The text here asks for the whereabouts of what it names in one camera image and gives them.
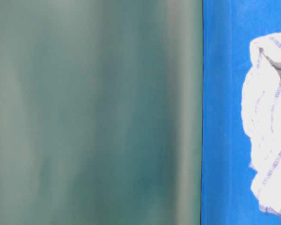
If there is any white blue striped towel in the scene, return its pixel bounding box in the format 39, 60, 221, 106
241, 32, 281, 215

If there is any blue table cloth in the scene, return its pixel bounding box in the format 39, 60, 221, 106
201, 0, 281, 225

